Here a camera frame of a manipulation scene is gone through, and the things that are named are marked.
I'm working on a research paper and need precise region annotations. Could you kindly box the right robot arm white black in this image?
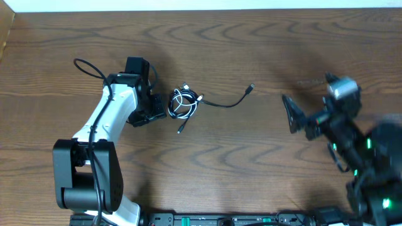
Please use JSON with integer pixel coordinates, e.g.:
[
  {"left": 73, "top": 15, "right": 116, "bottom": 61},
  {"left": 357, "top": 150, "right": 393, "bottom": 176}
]
[{"left": 282, "top": 94, "right": 401, "bottom": 225}]

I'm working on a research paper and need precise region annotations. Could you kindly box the black round USB cable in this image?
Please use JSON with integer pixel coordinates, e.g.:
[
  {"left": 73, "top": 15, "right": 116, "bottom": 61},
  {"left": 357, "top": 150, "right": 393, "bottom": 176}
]
[{"left": 197, "top": 83, "right": 256, "bottom": 109}]

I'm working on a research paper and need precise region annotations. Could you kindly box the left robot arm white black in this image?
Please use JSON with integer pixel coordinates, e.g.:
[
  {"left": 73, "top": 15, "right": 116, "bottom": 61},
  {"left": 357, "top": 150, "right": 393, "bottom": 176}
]
[{"left": 53, "top": 59, "right": 166, "bottom": 225}]

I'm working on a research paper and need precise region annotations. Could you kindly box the white USB cable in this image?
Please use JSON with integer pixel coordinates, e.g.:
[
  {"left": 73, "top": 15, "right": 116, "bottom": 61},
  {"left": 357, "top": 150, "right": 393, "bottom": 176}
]
[{"left": 171, "top": 82, "right": 204, "bottom": 119}]

